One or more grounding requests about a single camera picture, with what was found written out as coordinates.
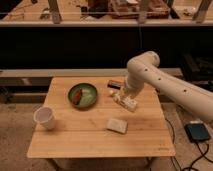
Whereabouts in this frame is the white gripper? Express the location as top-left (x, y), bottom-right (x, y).
top-left (123, 85), bottom-right (140, 99)

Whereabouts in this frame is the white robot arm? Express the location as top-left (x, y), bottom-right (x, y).
top-left (124, 51), bottom-right (213, 127)

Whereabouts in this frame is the dark red small box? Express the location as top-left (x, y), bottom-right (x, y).
top-left (107, 80), bottom-right (124, 90)

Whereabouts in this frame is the beige sponge block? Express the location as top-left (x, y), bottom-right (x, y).
top-left (107, 118), bottom-right (128, 134)

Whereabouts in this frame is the green round plate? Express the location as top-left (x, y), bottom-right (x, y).
top-left (67, 83), bottom-right (98, 109)

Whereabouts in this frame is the red sausage on plate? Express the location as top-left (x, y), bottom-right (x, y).
top-left (73, 89), bottom-right (82, 105)

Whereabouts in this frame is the wooden table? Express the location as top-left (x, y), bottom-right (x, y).
top-left (27, 77), bottom-right (175, 159)

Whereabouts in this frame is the brown tray on shelf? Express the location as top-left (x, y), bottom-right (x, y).
top-left (109, 0), bottom-right (170, 19)

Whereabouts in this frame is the white paper cup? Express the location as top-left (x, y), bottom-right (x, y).
top-left (33, 107), bottom-right (55, 130)

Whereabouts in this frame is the wooden workbench shelf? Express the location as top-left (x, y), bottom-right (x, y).
top-left (0, 0), bottom-right (213, 27)

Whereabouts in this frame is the black floor cable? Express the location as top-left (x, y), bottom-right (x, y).
top-left (164, 116), bottom-right (213, 171)

